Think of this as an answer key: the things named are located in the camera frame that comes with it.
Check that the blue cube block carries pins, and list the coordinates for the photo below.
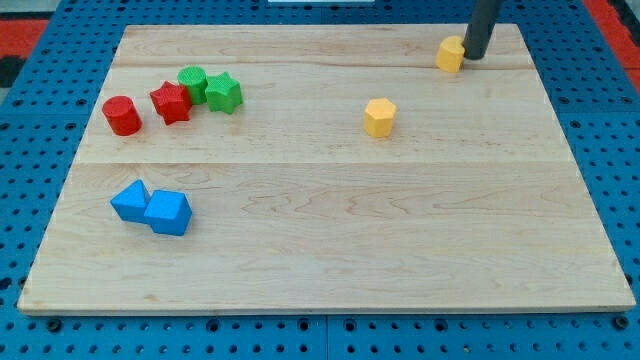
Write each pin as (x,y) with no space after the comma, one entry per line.
(168,212)

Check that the red star block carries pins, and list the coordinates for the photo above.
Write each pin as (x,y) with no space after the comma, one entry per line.
(172,102)

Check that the yellow heart block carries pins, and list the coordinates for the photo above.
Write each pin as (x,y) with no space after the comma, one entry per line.
(450,55)

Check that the green cylinder block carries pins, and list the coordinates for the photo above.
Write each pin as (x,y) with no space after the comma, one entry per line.
(194,78)

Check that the blue triangle block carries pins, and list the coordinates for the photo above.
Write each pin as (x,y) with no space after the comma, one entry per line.
(130,204)

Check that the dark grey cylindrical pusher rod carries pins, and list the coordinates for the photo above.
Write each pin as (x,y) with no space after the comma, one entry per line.
(480,28)

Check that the light wooden board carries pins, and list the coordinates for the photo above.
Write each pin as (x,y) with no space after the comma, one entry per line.
(473,204)

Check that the red cylinder block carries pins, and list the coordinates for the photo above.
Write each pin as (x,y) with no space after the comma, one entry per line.
(122,115)

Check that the green star block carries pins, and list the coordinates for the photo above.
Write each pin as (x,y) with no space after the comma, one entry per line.
(223,93)

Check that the yellow hexagon block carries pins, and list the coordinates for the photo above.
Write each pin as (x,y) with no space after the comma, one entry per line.
(379,117)

